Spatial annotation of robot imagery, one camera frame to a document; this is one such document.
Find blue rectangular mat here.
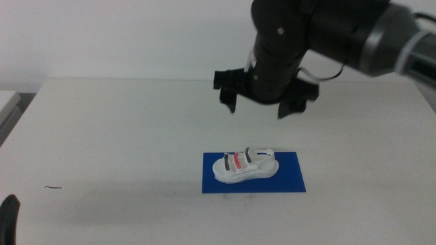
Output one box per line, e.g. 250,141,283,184
202,151,307,194

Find white sandal shoe with straps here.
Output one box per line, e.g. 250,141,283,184
212,147,280,185

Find thin grey gripper cable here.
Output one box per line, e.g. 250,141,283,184
297,63,345,83

